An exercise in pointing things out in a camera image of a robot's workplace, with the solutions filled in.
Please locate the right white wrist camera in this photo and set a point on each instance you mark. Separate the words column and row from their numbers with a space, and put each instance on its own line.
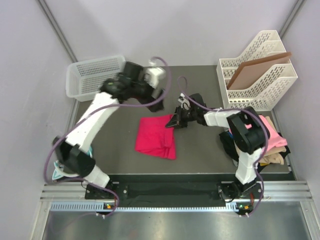
column 184, row 102

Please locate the cream perforated file organizer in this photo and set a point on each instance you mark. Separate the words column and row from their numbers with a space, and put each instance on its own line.
column 270, row 87

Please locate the aluminium frame rail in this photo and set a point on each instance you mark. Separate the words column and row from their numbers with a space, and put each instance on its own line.
column 276, row 191

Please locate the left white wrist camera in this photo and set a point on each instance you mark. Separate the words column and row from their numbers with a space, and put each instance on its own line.
column 153, row 74

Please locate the red t shirt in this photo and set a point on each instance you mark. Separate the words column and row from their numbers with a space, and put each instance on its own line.
column 154, row 139

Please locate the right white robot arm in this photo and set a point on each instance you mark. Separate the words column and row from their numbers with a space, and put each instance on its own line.
column 235, row 121

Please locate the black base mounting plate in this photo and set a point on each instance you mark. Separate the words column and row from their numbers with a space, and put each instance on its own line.
column 179, row 190

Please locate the teal and white hanger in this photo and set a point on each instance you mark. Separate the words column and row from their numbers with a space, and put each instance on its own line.
column 73, row 163

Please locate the beige folded t shirt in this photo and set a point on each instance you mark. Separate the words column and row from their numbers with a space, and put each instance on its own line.
column 272, row 156

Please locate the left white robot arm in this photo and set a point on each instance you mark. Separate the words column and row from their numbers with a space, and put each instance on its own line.
column 112, row 95

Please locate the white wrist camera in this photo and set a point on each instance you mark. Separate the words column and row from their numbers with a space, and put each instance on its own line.
column 153, row 74
column 184, row 102

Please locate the pink folded t shirt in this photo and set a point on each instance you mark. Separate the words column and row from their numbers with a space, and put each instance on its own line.
column 259, row 135

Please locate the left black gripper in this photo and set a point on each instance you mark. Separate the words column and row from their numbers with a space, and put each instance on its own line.
column 150, row 98

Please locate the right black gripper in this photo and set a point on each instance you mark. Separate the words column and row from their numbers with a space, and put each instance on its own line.
column 177, row 121

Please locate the white perforated plastic basket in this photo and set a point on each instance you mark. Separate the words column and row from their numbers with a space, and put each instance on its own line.
column 84, row 78

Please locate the brown cardboard sheet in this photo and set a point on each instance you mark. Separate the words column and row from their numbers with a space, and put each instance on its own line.
column 249, row 72

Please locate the black folded t shirt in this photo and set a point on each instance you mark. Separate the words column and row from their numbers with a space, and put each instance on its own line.
column 233, row 152

